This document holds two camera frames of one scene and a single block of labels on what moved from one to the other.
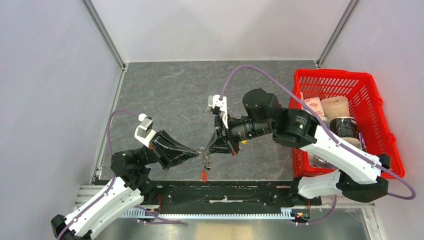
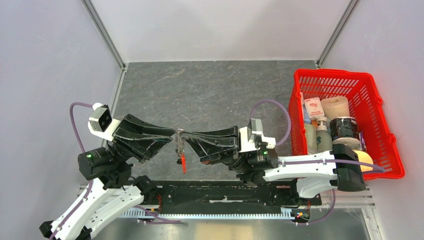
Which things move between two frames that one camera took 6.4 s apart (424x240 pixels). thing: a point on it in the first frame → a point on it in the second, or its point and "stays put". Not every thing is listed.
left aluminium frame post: (94, 13) stays put
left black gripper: (162, 145) → (128, 135)
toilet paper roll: (335, 107) stays put
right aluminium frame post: (336, 33) stays put
